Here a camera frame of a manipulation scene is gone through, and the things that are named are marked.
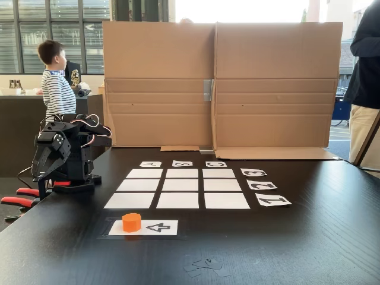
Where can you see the red black clamp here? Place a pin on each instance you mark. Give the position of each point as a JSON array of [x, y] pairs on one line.
[[22, 202]]

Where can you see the white tray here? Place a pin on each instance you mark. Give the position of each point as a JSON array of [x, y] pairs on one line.
[[10, 91]]

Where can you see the white grid square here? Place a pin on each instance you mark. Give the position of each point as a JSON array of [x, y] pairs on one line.
[[227, 201], [182, 173], [219, 173], [180, 185], [177, 201], [144, 173], [222, 185]]

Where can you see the black mini fridge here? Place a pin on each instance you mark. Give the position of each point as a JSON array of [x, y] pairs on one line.
[[74, 74]]

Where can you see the brown bottle pack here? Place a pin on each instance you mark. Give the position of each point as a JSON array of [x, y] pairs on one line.
[[15, 84]]

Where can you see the grey tape strip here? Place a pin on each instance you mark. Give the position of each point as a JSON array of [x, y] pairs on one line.
[[206, 150], [208, 90]]

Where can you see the person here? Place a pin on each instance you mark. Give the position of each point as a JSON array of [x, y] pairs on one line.
[[58, 92], [365, 74]]

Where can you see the letter B paper label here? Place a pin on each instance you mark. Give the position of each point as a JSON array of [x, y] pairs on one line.
[[175, 163]]

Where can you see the wooden board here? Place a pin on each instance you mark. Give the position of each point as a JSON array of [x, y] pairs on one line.
[[367, 142]]

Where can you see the number 1 paper label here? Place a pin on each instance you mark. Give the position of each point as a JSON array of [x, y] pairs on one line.
[[261, 203]]

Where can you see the blue object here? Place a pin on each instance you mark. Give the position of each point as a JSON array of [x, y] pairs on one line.
[[341, 107]]

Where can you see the white container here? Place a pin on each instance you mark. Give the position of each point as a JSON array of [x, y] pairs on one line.
[[32, 92]]

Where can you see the brown cardboard panel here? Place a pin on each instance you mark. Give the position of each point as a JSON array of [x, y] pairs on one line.
[[276, 59], [157, 59]]

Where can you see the number 3 paper label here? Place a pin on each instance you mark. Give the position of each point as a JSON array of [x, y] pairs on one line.
[[245, 171]]

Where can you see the number 2 paper label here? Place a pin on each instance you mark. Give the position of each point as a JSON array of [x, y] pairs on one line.
[[252, 187]]

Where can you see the letter C paper label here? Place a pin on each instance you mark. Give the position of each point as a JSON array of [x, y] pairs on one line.
[[208, 164]]

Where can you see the white arrow paper sheet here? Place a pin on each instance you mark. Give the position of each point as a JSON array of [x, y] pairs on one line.
[[115, 230]]

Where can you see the orange round token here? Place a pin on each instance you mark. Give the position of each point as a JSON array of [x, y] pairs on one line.
[[131, 222]]

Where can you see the letter A paper label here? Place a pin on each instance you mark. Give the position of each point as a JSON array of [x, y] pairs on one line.
[[142, 164]]

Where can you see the dark counter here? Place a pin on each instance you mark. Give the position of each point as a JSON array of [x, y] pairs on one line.
[[17, 133]]

